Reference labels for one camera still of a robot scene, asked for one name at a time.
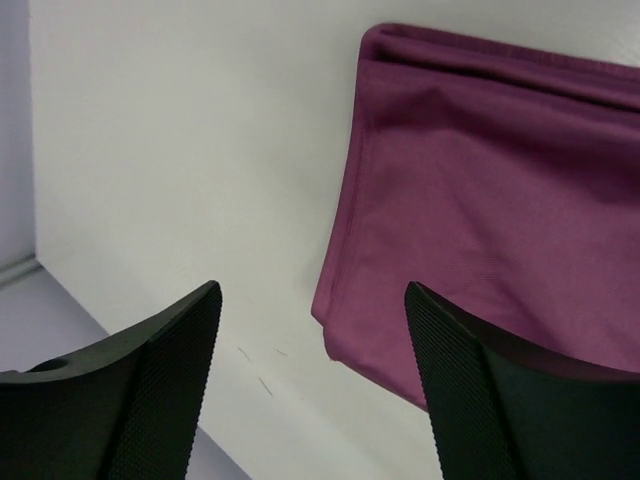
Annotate purple satin napkin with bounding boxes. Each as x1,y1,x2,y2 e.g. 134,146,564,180
311,23,639,406

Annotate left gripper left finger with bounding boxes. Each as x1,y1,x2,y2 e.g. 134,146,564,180
1,281,222,480

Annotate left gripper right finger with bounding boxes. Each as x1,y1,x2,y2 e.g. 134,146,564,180
404,282,639,479

